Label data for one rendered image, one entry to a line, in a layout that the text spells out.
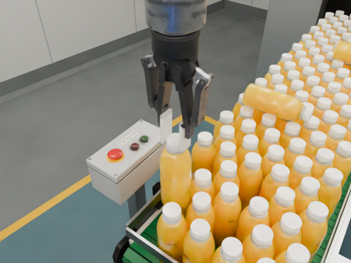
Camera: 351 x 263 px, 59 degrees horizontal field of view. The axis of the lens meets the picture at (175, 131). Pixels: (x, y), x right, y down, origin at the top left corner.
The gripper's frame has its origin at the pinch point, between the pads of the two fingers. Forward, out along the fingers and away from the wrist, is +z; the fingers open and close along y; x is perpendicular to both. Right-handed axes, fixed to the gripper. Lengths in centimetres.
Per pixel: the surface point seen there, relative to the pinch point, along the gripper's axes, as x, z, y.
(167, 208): -6.2, 15.1, 2.6
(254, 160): 17.3, 15.1, 11.0
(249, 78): 241, 124, -80
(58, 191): 26, 124, -115
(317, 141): 34.3, 15.6, 21.0
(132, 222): -7.9, 26.1, -7.0
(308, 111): 37.4, 10.0, 16.1
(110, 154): -3.4, 12.7, -16.4
